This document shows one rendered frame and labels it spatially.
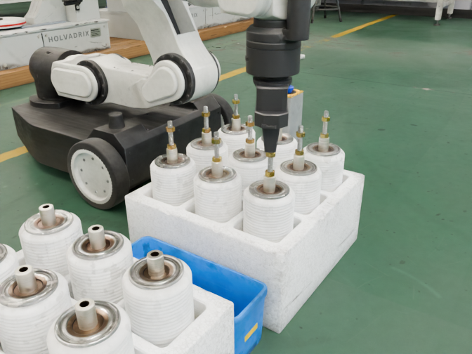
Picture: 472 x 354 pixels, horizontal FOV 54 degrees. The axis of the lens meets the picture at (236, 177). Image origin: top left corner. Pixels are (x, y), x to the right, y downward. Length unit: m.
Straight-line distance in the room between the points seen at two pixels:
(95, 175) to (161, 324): 0.74
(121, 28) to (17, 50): 1.04
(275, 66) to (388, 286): 0.56
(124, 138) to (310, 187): 0.58
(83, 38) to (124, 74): 1.75
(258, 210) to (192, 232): 0.16
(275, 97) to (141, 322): 0.39
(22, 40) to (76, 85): 1.41
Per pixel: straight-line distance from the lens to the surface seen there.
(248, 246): 0.84
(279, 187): 0.86
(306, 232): 0.87
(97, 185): 1.34
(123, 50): 3.32
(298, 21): 0.71
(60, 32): 3.08
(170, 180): 0.95
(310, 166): 0.95
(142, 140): 1.32
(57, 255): 0.79
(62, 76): 1.60
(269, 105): 0.75
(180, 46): 1.29
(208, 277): 0.91
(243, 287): 0.87
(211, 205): 0.89
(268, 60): 0.73
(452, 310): 1.05
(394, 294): 1.05
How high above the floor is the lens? 0.64
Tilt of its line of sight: 26 degrees down
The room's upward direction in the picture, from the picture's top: straight up
